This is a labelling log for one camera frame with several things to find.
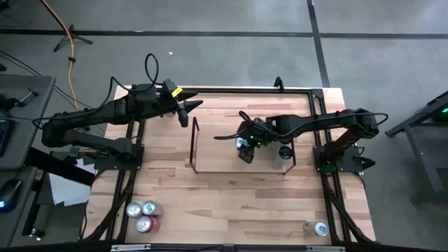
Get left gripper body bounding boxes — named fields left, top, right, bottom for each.
left=155, top=91, right=183, bottom=117

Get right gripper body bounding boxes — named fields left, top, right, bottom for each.
left=241, top=120, right=272, bottom=148

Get wooden shelf black metal frame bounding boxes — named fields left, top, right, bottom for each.
left=188, top=116, right=298, bottom=176

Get tall silver can black lid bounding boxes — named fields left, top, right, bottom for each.
left=272, top=145, right=294, bottom=172

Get black tripod stand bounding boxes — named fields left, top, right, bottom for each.
left=52, top=23, right=95, bottom=53

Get black bar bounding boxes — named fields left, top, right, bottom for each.
left=24, top=146, right=96, bottom=187

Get white paper sheets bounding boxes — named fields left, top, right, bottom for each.
left=48, top=157, right=98, bottom=207

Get black clamp tool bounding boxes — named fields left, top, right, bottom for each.
left=0, top=87, right=40, bottom=112

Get grey desk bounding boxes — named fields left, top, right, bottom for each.
left=0, top=74, right=57, bottom=171

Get grey metal cart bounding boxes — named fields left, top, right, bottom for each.
left=384, top=90, right=448, bottom=206

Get black computer mouse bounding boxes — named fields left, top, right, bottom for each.
left=0, top=178, right=23, bottom=214

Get black caster knob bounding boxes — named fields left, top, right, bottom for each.
left=29, top=227, right=46, bottom=241

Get black device green light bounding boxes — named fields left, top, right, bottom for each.
left=428, top=91, right=448, bottom=123

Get grey side table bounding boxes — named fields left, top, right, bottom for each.
left=0, top=166, right=40, bottom=248

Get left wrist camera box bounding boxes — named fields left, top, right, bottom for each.
left=162, top=78, right=176, bottom=95

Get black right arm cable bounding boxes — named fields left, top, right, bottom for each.
left=213, top=110, right=389, bottom=141

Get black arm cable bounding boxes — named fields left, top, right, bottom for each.
left=213, top=110, right=389, bottom=141
left=32, top=52, right=165, bottom=130

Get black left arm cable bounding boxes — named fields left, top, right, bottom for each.
left=32, top=52, right=165, bottom=130

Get black aluminium table frame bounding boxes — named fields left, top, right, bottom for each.
left=79, top=85, right=377, bottom=246

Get yellow extension cable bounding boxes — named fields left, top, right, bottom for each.
left=39, top=0, right=80, bottom=104

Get silver edge bracket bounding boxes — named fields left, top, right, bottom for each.
left=306, top=244, right=347, bottom=252
left=111, top=244, right=152, bottom=252

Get black floor cable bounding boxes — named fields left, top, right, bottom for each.
left=0, top=48, right=108, bottom=118

